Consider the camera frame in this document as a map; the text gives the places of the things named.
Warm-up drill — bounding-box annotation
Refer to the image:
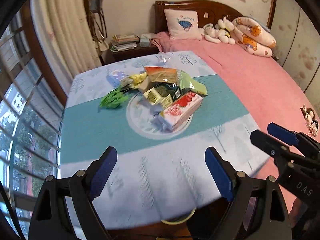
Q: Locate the blue round trash bin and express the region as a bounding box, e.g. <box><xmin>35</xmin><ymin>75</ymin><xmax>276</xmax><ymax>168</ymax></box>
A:
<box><xmin>161</xmin><ymin>208</ymin><xmax>196</xmax><ymax>225</ymax></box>

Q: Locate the green crumpled wrapper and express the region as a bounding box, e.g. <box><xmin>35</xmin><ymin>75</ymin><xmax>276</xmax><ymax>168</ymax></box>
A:
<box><xmin>99</xmin><ymin>87</ymin><xmax>129</xmax><ymax>109</ymax></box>

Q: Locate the white plush toy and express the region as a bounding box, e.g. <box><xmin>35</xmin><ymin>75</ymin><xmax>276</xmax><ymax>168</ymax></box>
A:
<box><xmin>199</xmin><ymin>16</ymin><xmax>235</xmax><ymax>45</ymax></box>

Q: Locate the person's right hand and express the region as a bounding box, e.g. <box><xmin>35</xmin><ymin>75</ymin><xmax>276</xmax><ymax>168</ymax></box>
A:
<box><xmin>289</xmin><ymin>198</ymin><xmax>308</xmax><ymax>228</ymax></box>

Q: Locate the blue white small carton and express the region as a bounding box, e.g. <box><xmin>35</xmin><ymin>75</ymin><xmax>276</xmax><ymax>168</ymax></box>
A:
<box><xmin>107</xmin><ymin>70</ymin><xmax>129</xmax><ymax>88</ymax></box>

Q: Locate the rolled bear pattern quilt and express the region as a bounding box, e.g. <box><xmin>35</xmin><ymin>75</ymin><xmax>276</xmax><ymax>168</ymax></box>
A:
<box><xmin>231</xmin><ymin>16</ymin><xmax>277</xmax><ymax>57</ymax></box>

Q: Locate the tree pattern tablecloth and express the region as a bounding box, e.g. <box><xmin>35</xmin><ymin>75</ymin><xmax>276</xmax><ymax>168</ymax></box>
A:
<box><xmin>60</xmin><ymin>50</ymin><xmax>271</xmax><ymax>230</ymax></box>

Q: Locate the wooden headboard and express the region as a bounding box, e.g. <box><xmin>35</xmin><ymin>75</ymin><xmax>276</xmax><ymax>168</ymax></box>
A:
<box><xmin>154</xmin><ymin>0</ymin><xmax>242</xmax><ymax>33</ymax></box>

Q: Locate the red white milk carton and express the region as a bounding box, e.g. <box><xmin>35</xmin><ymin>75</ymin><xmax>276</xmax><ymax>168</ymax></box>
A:
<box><xmin>158</xmin><ymin>92</ymin><xmax>203</xmax><ymax>131</ymax></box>

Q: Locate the wooden nightstand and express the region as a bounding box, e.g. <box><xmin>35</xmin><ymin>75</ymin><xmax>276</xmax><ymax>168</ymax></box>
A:
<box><xmin>102</xmin><ymin>44</ymin><xmax>159</xmax><ymax>64</ymax></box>

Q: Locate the green white tea box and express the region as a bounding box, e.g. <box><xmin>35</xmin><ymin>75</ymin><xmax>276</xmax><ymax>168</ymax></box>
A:
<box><xmin>143</xmin><ymin>83</ymin><xmax>183</xmax><ymax>109</ymax></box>

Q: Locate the window with grille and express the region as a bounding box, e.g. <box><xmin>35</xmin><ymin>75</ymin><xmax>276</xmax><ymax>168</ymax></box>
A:
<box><xmin>1</xmin><ymin>2</ymin><xmax>66</xmax><ymax>239</ymax></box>

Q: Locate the pink embroidered pillow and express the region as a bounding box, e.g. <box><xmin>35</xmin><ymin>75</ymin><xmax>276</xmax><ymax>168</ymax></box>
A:
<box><xmin>164</xmin><ymin>9</ymin><xmax>202</xmax><ymax>40</ymax></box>

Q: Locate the orange snack bag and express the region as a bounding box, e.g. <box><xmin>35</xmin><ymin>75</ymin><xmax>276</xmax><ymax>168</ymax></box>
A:
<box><xmin>144</xmin><ymin>66</ymin><xmax>177</xmax><ymax>84</ymax></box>

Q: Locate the cream curtain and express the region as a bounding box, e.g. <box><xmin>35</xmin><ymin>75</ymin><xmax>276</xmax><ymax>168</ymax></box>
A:
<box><xmin>30</xmin><ymin>0</ymin><xmax>101</xmax><ymax>94</ymax></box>

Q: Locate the clear plastic wrapper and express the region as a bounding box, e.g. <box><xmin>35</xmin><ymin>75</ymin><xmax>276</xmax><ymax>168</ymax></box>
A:
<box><xmin>155</xmin><ymin>53</ymin><xmax>174</xmax><ymax>66</ymax></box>

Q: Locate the pink bed sheet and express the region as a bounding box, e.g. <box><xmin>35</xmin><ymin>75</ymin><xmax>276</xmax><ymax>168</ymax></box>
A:
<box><xmin>154</xmin><ymin>32</ymin><xmax>310</xmax><ymax>218</ymax></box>

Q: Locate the tissue box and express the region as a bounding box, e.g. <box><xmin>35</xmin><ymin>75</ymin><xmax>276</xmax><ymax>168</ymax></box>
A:
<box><xmin>139</xmin><ymin>33</ymin><xmax>156</xmax><ymax>47</ymax></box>

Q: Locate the yellow crumpled wrapper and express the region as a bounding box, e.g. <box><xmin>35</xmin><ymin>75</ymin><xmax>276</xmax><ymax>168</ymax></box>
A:
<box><xmin>129</xmin><ymin>72</ymin><xmax>147</xmax><ymax>89</ymax></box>

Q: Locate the light green snack bag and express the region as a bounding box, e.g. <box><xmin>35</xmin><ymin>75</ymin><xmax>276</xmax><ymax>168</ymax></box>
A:
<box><xmin>177</xmin><ymin>70</ymin><xmax>208</xmax><ymax>96</ymax></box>

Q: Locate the hanging grey bag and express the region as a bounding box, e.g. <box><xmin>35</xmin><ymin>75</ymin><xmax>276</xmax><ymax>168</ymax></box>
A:
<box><xmin>88</xmin><ymin>0</ymin><xmax>107</xmax><ymax>43</ymax></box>

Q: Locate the stack of books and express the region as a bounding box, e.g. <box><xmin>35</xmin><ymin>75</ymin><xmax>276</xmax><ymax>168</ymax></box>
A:
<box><xmin>111</xmin><ymin>34</ymin><xmax>139</xmax><ymax>53</ymax></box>

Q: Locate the small doll figure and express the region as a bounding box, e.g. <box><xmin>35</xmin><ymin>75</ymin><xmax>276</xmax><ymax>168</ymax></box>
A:
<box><xmin>300</xmin><ymin>104</ymin><xmax>319</xmax><ymax>138</ymax></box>

